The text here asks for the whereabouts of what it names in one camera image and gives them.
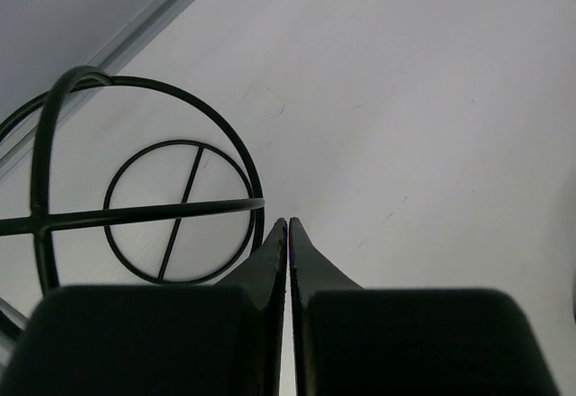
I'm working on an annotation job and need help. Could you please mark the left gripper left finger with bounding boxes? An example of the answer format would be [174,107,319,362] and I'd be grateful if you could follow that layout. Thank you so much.
[1,220,287,395]

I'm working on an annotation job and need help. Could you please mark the black wire hat stand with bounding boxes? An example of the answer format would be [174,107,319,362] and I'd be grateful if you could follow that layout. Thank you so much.
[0,66,266,356]

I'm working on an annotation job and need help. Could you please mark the left frame post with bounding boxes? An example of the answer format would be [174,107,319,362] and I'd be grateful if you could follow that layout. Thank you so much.
[1,0,194,175]

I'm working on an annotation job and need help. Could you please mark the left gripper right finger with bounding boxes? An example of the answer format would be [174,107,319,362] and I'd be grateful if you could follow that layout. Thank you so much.
[288,218,559,395]

